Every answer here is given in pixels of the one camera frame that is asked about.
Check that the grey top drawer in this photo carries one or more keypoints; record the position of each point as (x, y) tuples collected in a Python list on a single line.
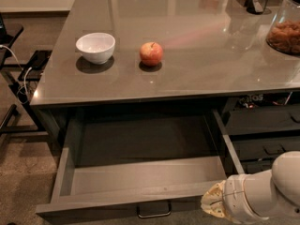
[(111, 164)]

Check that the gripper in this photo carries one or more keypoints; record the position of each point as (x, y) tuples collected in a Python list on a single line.
[(233, 197)]

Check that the metal drawer handle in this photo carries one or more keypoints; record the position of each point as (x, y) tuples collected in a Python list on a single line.
[(148, 210)]

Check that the right middle drawer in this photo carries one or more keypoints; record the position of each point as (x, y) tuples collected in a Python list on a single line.
[(266, 148)]

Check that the black side stand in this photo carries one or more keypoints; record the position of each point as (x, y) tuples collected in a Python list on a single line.
[(19, 76)]

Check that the right upper closed drawer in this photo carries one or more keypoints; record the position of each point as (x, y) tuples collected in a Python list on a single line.
[(264, 119)]

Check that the glass jar with snacks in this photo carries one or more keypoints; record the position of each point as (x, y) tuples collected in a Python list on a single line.
[(284, 33)]

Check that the right lower drawer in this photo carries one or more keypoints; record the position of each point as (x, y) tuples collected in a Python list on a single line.
[(257, 166)]

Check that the grey cabinet frame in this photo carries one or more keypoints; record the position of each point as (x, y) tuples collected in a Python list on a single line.
[(55, 113)]

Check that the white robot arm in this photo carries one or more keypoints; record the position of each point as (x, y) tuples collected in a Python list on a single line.
[(251, 198)]

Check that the red apple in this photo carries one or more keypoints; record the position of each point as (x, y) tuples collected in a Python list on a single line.
[(151, 54)]

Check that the white ceramic bowl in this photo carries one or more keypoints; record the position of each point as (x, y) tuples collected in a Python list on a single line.
[(96, 48)]

